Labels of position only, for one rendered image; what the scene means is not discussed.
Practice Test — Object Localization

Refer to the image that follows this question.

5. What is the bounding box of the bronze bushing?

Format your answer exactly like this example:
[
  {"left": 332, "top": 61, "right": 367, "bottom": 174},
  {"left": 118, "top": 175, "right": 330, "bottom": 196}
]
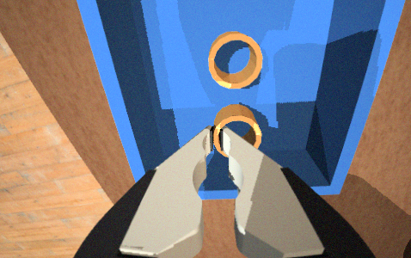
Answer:
[
  {"left": 208, "top": 31, "right": 262, "bottom": 89},
  {"left": 213, "top": 104, "right": 261, "bottom": 157}
]

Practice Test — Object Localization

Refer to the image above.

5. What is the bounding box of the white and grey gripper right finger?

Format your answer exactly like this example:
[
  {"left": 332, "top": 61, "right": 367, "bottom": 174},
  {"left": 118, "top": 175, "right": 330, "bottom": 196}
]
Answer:
[{"left": 218, "top": 126, "right": 376, "bottom": 258}]

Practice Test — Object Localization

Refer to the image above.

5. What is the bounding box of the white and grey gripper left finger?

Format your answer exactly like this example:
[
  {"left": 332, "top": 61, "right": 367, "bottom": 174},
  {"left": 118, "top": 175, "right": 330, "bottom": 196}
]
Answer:
[{"left": 73, "top": 126, "right": 214, "bottom": 258}]

